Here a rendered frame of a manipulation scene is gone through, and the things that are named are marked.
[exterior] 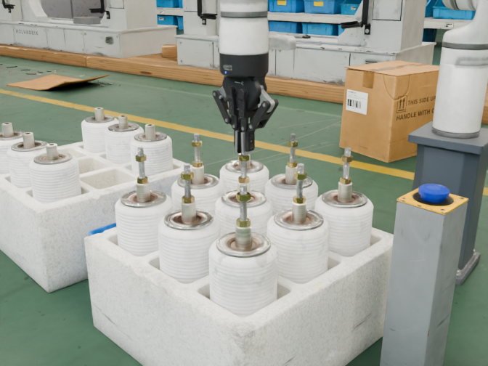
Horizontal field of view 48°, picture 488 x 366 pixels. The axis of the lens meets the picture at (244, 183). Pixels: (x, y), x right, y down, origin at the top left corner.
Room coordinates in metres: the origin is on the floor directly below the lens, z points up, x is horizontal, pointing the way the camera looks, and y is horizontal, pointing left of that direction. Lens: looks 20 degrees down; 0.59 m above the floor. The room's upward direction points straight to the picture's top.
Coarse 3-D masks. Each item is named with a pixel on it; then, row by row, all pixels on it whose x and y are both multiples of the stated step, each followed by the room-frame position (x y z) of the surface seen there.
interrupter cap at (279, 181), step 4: (276, 176) 0.95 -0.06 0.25; (280, 176) 0.95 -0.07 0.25; (284, 176) 0.95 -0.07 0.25; (308, 176) 0.95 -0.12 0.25; (272, 180) 0.93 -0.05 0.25; (276, 180) 0.93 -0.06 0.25; (280, 180) 0.93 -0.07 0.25; (284, 180) 0.94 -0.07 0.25; (304, 180) 0.93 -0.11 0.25; (308, 180) 0.93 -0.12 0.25; (272, 184) 0.91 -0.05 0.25; (276, 184) 0.91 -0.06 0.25; (280, 184) 0.91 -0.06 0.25; (284, 184) 0.91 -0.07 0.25; (288, 184) 0.91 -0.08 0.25; (292, 184) 0.91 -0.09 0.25; (304, 184) 0.91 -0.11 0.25; (308, 184) 0.90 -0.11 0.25; (284, 188) 0.89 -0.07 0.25; (288, 188) 0.89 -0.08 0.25; (292, 188) 0.89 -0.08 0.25
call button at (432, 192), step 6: (420, 186) 0.70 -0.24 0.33; (426, 186) 0.70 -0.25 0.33; (432, 186) 0.70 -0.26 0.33; (438, 186) 0.70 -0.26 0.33; (420, 192) 0.69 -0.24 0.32; (426, 192) 0.68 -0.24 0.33; (432, 192) 0.68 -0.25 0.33; (438, 192) 0.68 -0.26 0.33; (444, 192) 0.68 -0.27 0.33; (426, 198) 0.68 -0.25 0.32; (432, 198) 0.67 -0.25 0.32; (438, 198) 0.67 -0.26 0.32; (444, 198) 0.68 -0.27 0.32
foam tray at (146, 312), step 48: (96, 240) 0.83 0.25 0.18; (384, 240) 0.83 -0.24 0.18; (96, 288) 0.83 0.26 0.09; (144, 288) 0.72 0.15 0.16; (192, 288) 0.68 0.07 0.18; (288, 288) 0.68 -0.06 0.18; (336, 288) 0.71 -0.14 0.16; (384, 288) 0.81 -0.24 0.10; (144, 336) 0.73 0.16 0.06; (192, 336) 0.64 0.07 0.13; (240, 336) 0.57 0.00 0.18; (288, 336) 0.63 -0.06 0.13; (336, 336) 0.71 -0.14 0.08
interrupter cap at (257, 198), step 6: (228, 192) 0.87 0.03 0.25; (234, 192) 0.87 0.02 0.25; (252, 192) 0.87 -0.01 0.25; (258, 192) 0.87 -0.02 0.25; (222, 198) 0.84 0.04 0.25; (228, 198) 0.84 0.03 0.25; (234, 198) 0.85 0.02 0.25; (252, 198) 0.85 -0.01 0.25; (258, 198) 0.84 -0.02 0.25; (264, 198) 0.84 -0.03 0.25; (228, 204) 0.82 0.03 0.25; (234, 204) 0.81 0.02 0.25; (252, 204) 0.82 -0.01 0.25; (258, 204) 0.82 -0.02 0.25
